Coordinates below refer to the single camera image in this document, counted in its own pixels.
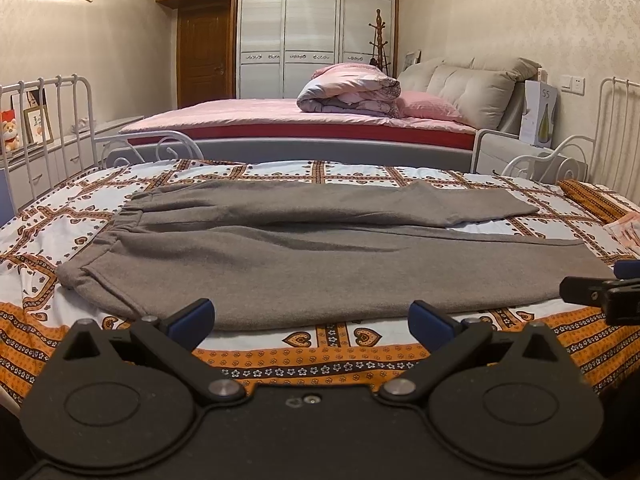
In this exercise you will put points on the folded pink quilt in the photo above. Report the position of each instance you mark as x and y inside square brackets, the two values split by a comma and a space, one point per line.
[351, 88]

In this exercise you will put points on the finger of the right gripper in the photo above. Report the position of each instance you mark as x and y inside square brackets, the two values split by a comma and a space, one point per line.
[617, 298]

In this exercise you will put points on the beige cushioned headboard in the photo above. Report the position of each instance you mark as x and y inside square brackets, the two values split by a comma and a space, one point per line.
[488, 90]

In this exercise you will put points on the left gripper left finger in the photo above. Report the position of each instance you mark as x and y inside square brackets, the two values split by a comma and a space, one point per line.
[169, 344]

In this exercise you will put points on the framed picture on cabinet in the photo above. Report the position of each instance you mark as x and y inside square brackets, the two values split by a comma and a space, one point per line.
[37, 125]

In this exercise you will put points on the folded peach checkered cloth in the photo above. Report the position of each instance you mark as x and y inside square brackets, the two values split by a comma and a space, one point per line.
[626, 231]

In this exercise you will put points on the white wine bottle box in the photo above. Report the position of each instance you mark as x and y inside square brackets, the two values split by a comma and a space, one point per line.
[539, 106]

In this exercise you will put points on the pink pillow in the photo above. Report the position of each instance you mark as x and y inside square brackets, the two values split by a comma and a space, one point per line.
[424, 105]

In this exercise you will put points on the wooden coat rack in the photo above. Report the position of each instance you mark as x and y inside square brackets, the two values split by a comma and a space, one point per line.
[379, 56]

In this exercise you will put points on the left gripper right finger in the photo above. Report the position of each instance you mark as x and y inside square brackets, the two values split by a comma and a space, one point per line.
[449, 343]

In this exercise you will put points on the orange patterned pillow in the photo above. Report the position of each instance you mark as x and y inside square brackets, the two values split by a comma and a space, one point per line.
[605, 204]

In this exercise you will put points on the white wall switch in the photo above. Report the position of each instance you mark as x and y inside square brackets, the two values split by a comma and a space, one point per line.
[573, 84]

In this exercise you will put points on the red plush toy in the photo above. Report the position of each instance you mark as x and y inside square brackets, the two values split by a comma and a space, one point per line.
[10, 132]

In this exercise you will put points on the large pink red bed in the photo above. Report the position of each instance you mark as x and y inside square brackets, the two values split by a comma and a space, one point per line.
[264, 130]

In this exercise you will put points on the white metal daybed frame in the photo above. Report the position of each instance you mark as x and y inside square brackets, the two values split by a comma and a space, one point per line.
[613, 156]

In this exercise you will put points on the white low drawer cabinet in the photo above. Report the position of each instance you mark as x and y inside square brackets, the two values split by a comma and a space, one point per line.
[26, 178]

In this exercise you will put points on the brown wooden door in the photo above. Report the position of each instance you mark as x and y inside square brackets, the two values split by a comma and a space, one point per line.
[202, 54]

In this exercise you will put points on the grey fleece pants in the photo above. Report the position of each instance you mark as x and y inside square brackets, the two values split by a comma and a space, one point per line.
[277, 255]

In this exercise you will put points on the white sliding-door wardrobe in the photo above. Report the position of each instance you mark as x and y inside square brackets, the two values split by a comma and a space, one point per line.
[281, 43]

